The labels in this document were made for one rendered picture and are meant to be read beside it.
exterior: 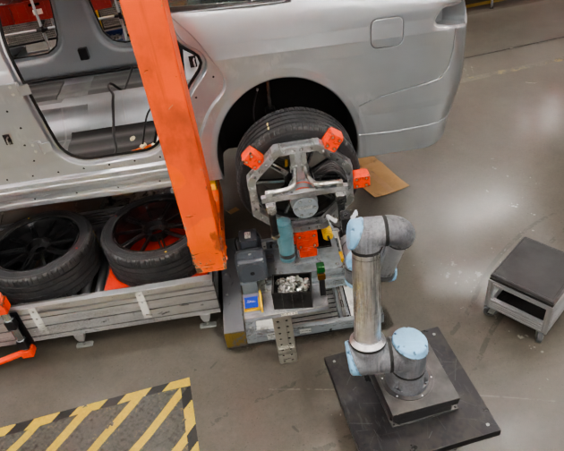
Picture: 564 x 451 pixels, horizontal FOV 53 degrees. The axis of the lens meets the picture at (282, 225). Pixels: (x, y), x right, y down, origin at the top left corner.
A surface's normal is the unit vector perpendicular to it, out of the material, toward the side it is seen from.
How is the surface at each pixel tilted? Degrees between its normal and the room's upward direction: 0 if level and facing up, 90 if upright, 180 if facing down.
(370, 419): 0
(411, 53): 90
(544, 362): 0
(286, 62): 90
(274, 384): 0
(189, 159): 90
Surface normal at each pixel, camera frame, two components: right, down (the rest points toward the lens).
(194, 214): 0.11, 0.62
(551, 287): -0.11, -0.77
